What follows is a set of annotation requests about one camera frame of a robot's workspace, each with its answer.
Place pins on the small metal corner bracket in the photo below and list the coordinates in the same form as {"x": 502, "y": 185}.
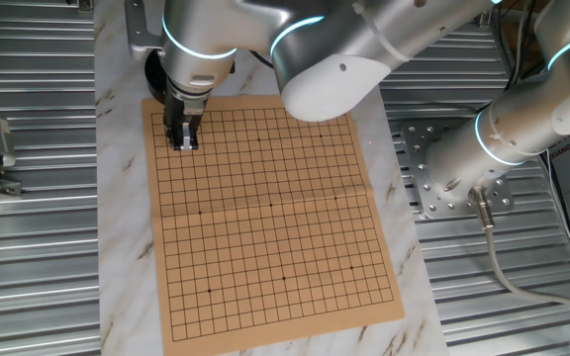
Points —
{"x": 485, "y": 19}
{"x": 85, "y": 5}

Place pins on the wooden go board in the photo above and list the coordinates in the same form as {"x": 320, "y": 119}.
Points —
{"x": 265, "y": 237}

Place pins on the white marble pattern mat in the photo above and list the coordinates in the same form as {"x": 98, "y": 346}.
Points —
{"x": 122, "y": 222}

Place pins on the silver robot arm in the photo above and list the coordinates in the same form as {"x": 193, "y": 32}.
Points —
{"x": 512, "y": 123}

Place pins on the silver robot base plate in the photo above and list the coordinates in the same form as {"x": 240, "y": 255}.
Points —
{"x": 413, "y": 163}

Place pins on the black bowl of Go stones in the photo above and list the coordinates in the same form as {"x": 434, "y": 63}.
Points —
{"x": 154, "y": 81}

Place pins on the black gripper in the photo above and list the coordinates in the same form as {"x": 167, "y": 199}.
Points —
{"x": 181, "y": 109}

